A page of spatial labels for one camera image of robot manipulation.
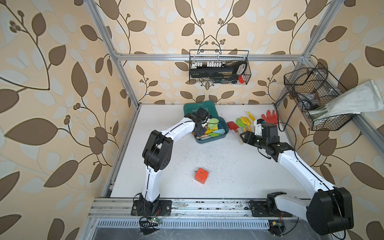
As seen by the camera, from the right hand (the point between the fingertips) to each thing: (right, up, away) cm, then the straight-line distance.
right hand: (244, 135), depth 85 cm
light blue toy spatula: (-11, +1, +18) cm, 21 cm away
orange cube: (-25, -22, -5) cm, 33 cm away
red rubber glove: (+27, +9, +25) cm, 38 cm away
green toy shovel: (+4, +6, +21) cm, 22 cm away
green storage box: (-17, +20, +32) cm, 41 cm away
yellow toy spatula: (+8, +8, +23) cm, 26 cm away
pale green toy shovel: (-15, +6, +26) cm, 31 cm away
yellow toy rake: (+14, +11, +24) cm, 30 cm away
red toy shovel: (-2, +5, +20) cm, 20 cm away
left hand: (-25, +3, +10) cm, 27 cm away
